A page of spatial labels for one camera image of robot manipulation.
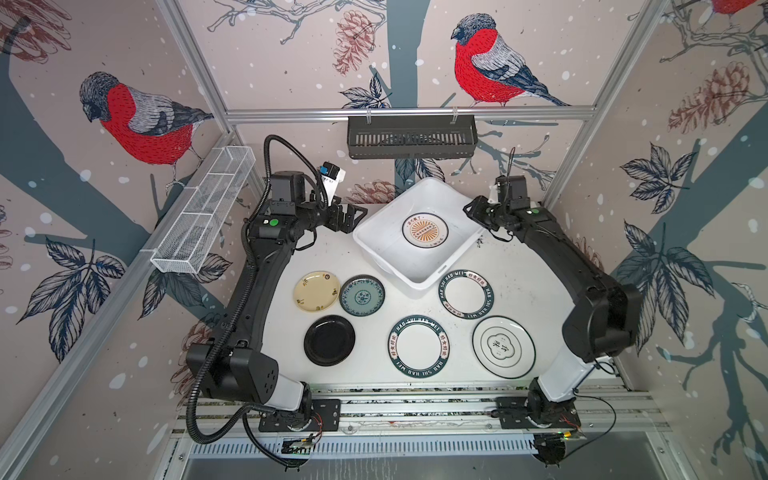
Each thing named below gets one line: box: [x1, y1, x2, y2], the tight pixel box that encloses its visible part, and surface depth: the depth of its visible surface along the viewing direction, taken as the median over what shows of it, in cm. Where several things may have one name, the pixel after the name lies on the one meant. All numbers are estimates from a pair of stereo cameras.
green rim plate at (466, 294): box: [438, 269, 494, 320], surface depth 98 cm
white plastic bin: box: [353, 177, 485, 290], surface depth 109 cm
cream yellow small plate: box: [293, 271, 340, 312], surface depth 99 cm
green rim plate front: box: [387, 315, 451, 379], surface depth 87 cm
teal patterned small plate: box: [339, 274, 386, 317], surface depth 97 cm
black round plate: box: [303, 315, 356, 367], surface depth 87 cm
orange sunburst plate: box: [401, 212, 449, 249], surface depth 116 cm
